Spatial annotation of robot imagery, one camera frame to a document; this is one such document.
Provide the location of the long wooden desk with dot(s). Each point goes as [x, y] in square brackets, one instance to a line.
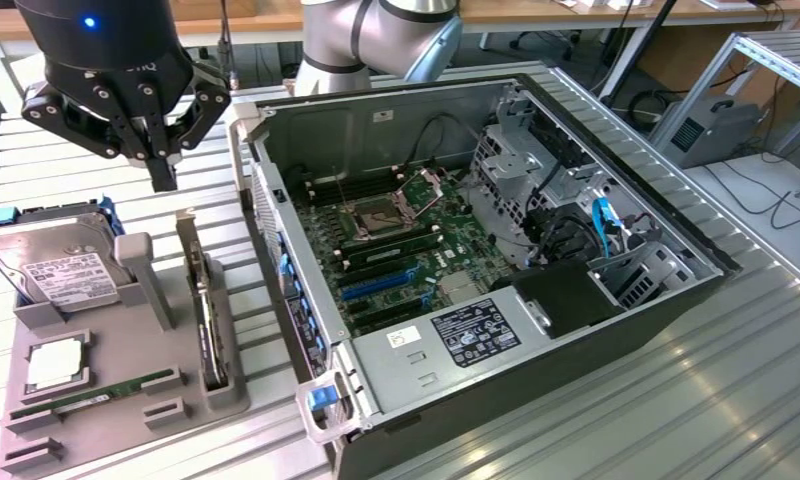
[740, 15]

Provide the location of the graphics card with metal bracket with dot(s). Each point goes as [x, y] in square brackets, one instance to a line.
[206, 320]

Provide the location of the black expansion slot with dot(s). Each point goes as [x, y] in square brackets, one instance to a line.
[386, 309]
[373, 272]

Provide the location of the CPU socket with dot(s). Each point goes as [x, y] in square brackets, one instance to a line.
[376, 217]

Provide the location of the green motherboard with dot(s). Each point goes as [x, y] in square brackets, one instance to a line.
[453, 240]

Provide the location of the grey parts rack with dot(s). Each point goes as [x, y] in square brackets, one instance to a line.
[119, 360]

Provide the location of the open black PC case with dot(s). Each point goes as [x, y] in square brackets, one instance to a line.
[573, 380]

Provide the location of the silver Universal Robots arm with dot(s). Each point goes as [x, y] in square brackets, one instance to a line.
[346, 40]

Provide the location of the green RAM stick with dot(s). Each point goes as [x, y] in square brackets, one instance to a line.
[93, 397]

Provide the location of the blue expansion slot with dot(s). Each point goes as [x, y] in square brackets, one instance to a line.
[380, 286]

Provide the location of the silver drive cage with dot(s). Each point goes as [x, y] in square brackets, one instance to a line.
[526, 162]

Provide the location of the metal socket cover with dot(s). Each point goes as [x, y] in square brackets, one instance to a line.
[420, 194]

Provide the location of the black office chair base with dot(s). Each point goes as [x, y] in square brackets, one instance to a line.
[563, 36]

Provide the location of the blue case latch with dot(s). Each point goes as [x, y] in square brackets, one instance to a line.
[321, 398]

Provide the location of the silver CPU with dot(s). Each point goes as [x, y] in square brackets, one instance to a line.
[54, 364]

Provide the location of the silver power supply with label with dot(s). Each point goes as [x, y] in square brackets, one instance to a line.
[400, 370]

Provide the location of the grey computer tower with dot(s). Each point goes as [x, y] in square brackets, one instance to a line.
[713, 130]

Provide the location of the thin locking lever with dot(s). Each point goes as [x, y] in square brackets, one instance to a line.
[340, 192]

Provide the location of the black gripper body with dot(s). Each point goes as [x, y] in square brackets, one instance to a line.
[113, 65]

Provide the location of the black slanted pole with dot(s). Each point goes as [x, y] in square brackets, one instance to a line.
[640, 45]

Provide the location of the black RAM slot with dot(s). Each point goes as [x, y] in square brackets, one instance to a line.
[380, 186]
[380, 174]

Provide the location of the silver hard disk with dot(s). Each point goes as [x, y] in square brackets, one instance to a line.
[59, 270]

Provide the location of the RAM stick with white label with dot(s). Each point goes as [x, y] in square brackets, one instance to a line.
[380, 256]

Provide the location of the silver chipset heatsink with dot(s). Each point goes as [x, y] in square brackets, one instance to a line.
[462, 289]

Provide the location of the silver disk bay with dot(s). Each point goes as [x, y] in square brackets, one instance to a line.
[647, 270]

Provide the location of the aluminium frame rack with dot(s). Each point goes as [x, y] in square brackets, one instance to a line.
[787, 55]

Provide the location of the black plastic shroud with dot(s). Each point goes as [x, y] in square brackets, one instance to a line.
[567, 300]

